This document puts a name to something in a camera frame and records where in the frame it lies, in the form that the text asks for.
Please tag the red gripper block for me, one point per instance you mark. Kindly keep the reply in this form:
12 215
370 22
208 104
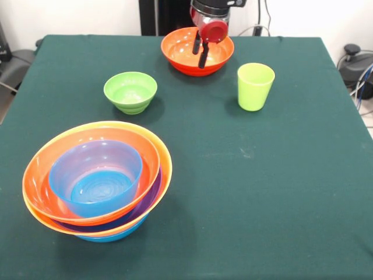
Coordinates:
214 31

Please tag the red plastic bowl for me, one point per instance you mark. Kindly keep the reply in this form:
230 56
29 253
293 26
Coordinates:
38 183
180 55

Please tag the green plastic cup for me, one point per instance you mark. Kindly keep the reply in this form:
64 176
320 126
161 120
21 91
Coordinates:
255 90

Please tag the green plastic bowl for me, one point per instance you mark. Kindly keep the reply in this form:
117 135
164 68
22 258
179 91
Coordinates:
129 93

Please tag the large orange plastic bowl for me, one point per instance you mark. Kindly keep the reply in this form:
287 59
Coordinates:
164 157

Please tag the purple plastic bowl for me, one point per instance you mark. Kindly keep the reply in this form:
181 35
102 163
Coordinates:
145 204

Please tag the small blue plastic bowl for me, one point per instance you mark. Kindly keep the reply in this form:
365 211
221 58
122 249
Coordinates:
99 189

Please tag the medium blue plastic bowl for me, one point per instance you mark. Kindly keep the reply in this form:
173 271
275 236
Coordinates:
116 234

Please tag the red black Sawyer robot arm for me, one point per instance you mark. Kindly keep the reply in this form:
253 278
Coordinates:
215 7

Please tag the dark green tablecloth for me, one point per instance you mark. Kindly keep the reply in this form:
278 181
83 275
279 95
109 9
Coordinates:
262 233

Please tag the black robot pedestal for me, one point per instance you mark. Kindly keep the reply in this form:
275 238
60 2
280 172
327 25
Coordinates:
166 14

